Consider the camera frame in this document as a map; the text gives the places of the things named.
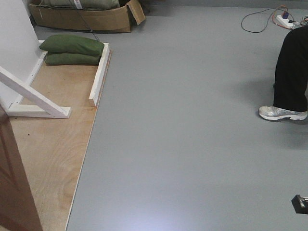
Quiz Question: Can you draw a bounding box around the white door frame support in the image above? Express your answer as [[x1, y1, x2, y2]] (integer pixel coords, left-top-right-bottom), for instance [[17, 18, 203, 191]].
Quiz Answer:
[[0, 0, 71, 118]]

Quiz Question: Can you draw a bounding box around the green sandbag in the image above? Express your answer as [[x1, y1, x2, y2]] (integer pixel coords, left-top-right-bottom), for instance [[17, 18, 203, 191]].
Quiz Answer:
[[45, 53, 101, 65], [39, 34, 104, 56]]

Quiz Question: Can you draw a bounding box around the olive green woven sack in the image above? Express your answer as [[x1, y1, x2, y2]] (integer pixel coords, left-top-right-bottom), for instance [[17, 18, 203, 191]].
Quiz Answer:
[[40, 0, 120, 10]]

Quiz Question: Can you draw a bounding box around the open flat cardboard box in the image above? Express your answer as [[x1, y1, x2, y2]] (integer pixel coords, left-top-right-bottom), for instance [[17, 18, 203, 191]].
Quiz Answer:
[[29, 0, 146, 33]]

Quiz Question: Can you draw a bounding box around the plywood base board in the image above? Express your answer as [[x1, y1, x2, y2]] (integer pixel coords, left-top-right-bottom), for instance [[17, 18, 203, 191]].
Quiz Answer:
[[11, 65, 98, 231]]

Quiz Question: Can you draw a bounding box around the upper green sandbag left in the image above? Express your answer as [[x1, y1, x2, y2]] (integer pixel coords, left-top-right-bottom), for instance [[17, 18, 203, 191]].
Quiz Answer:
[[39, 34, 104, 56]]

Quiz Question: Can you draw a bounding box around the seated person white shirt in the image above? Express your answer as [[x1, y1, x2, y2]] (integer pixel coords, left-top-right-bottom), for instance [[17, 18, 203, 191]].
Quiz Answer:
[[259, 26, 308, 121]]

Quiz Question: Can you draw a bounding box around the thin black tether cord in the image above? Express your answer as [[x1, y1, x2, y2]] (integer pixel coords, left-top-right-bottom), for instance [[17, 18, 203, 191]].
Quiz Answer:
[[67, 0, 103, 42]]

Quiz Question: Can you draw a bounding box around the black floor cable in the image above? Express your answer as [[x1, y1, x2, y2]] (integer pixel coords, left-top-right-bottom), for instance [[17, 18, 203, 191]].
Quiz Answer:
[[241, 5, 295, 33]]

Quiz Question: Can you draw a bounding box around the white power strip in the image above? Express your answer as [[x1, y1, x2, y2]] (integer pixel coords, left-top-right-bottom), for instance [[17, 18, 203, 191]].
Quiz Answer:
[[276, 15, 300, 29]]

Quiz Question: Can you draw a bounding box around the white wooden edge rail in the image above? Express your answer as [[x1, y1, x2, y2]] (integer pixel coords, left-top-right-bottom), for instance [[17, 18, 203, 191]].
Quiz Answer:
[[89, 43, 112, 107]]

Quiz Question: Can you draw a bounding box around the brown wooden door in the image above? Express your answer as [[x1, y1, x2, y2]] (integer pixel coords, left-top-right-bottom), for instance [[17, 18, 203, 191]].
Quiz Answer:
[[0, 108, 42, 231]]

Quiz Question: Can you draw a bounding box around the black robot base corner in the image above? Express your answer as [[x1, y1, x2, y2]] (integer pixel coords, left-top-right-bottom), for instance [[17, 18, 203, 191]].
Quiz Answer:
[[291, 194, 308, 215]]

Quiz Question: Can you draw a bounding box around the lower green sandbag left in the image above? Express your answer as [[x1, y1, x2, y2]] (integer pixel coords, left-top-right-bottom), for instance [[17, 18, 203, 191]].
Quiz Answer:
[[45, 53, 101, 65]]

